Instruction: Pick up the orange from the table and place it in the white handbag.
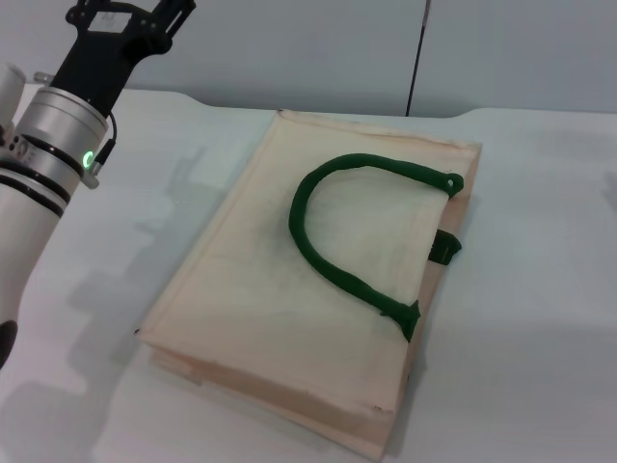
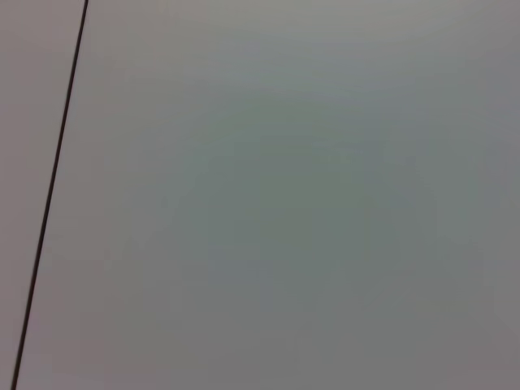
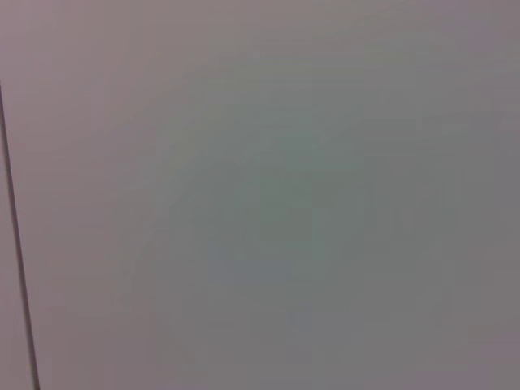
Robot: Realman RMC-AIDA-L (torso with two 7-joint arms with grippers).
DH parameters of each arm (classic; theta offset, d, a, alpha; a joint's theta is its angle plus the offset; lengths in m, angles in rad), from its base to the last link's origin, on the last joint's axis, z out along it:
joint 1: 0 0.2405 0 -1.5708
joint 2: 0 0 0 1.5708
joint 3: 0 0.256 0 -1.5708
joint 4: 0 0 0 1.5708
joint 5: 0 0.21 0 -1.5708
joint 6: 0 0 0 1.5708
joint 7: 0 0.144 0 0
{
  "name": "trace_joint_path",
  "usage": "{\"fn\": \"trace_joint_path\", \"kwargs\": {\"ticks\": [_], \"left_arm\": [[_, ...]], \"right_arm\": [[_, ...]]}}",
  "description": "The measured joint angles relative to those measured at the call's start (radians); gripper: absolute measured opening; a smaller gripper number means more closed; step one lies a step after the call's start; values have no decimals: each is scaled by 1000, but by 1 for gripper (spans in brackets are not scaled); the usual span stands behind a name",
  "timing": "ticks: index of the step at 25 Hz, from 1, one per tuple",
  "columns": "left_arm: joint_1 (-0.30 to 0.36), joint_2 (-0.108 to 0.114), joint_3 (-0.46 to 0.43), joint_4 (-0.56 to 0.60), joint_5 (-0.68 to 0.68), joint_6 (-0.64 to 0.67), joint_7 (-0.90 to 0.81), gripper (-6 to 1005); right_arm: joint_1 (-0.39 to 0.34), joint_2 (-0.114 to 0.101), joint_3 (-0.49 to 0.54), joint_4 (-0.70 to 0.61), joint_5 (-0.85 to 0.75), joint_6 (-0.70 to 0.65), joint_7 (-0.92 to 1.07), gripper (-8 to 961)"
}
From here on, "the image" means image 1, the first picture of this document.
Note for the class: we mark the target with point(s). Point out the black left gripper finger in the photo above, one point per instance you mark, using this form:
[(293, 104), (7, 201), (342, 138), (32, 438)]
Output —
[(94, 2), (176, 17)]

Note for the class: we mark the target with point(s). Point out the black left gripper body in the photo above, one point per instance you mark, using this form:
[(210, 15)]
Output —
[(101, 62)]

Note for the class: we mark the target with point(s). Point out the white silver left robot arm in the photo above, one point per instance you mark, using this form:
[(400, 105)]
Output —
[(29, 217)]

